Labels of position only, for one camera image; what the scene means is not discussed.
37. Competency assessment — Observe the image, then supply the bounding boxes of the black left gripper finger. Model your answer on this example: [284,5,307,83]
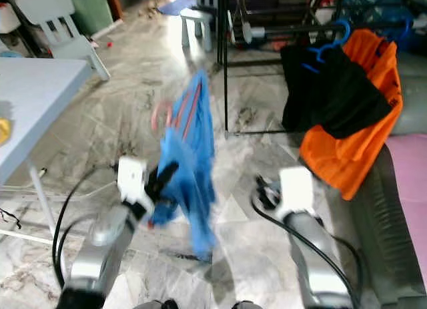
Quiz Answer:
[147,161,179,202]

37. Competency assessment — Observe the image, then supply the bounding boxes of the light blue garment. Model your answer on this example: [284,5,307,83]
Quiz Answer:
[150,69,218,260]

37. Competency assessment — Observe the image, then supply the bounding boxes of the pink clothes hanger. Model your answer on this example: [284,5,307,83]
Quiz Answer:
[152,82,204,139]

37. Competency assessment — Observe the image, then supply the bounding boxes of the blue clothes hanger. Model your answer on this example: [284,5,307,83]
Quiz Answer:
[302,19,352,75]

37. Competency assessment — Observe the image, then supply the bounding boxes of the orange garment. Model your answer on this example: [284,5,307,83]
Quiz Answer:
[299,29,403,201]

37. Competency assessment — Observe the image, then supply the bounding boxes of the grey robot left leg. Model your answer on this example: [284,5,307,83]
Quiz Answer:
[133,299,177,309]

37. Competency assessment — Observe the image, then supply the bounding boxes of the grey sofa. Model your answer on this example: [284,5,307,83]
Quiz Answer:
[347,89,427,309]

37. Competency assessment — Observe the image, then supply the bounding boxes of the black garment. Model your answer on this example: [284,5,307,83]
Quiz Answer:
[280,42,396,139]

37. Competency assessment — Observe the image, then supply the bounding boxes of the pink sofa cover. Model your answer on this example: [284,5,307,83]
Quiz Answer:
[384,134,427,243]

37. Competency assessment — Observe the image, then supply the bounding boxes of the yellow garment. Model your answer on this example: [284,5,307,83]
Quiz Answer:
[0,117,11,146]

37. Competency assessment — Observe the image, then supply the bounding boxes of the black metal drying rack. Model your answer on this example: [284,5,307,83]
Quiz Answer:
[217,0,427,135]

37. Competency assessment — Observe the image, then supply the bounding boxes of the brown cardboard scraps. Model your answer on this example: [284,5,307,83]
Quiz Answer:
[139,3,166,19]

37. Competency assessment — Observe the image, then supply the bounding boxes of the blue floor mat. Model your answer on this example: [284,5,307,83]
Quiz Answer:
[159,0,197,16]

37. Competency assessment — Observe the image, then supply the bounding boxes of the green folded mat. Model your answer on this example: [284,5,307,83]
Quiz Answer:
[68,0,114,36]

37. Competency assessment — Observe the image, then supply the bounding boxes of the blue storage bag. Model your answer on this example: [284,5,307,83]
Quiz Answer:
[340,0,427,43]

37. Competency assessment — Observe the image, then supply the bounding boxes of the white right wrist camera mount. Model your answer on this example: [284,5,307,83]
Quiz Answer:
[279,166,316,218]

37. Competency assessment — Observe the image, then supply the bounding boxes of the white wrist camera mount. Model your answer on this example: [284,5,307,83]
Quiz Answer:
[117,156,151,213]
[279,166,316,218]

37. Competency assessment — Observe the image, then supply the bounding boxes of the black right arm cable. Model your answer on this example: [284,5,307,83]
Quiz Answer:
[250,189,364,309]

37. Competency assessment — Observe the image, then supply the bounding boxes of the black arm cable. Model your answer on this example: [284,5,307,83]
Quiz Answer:
[60,214,107,256]
[52,165,121,290]
[250,189,364,309]

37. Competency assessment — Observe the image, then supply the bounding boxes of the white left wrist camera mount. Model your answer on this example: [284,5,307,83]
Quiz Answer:
[117,156,151,213]

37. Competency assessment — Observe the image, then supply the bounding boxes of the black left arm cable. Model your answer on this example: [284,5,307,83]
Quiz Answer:
[52,165,121,290]
[60,214,107,256]

